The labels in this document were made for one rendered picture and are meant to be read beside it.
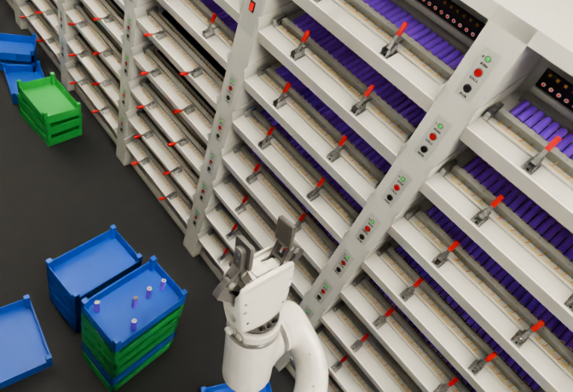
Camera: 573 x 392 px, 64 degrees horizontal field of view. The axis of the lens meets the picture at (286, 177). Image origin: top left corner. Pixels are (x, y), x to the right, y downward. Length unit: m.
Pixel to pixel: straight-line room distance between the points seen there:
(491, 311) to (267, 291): 0.81
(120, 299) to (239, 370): 1.10
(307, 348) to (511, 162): 0.61
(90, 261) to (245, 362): 1.42
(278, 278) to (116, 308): 1.21
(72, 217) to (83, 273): 0.53
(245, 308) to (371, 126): 0.77
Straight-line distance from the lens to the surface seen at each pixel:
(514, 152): 1.15
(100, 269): 2.09
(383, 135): 1.30
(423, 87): 1.19
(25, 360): 2.21
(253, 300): 0.66
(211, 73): 1.87
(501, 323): 1.37
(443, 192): 1.24
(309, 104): 1.54
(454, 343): 1.50
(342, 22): 1.30
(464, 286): 1.36
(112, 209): 2.58
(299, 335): 0.82
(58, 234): 2.49
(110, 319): 1.81
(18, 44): 3.47
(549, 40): 1.04
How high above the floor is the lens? 2.03
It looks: 43 degrees down
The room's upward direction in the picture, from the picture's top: 24 degrees clockwise
